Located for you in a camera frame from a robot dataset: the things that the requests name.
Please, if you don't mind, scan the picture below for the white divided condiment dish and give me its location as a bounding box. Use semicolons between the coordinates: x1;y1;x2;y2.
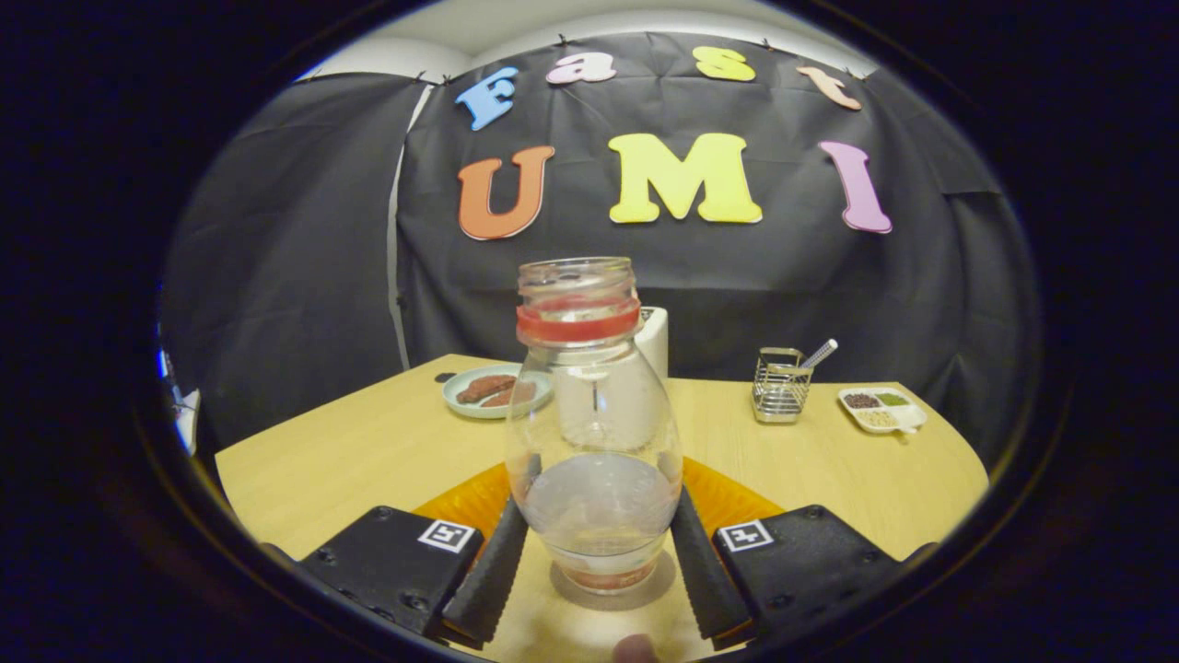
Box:
837;386;928;436

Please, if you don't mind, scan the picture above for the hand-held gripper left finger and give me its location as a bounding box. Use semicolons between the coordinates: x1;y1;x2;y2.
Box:
299;463;531;646

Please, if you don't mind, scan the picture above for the wooden table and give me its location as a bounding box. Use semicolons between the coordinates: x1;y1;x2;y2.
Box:
215;354;989;663

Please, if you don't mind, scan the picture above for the clear plastic juice bottle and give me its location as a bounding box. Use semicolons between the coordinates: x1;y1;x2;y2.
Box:
506;256;684;595

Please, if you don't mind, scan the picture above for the pale green round plate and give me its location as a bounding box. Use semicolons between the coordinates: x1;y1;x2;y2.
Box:
442;363;554;421

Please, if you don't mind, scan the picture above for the metal wire basket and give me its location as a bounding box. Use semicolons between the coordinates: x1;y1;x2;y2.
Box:
753;347;813;425

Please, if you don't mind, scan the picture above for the brown toast slice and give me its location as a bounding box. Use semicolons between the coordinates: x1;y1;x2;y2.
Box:
481;382;537;410
456;374;519;405

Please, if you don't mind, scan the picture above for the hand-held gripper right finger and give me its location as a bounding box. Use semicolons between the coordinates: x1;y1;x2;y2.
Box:
670;458;940;643

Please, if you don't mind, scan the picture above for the white toaster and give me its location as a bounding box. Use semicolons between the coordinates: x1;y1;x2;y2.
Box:
553;307;670;452

